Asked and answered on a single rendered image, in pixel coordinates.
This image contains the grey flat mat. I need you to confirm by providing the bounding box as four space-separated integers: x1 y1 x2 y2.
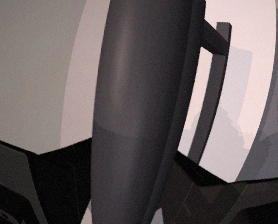
151 10 278 224

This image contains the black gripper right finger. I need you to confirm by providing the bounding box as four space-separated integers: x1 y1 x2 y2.
160 151 278 224

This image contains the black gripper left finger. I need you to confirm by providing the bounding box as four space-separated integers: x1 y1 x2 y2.
0 137 92 224

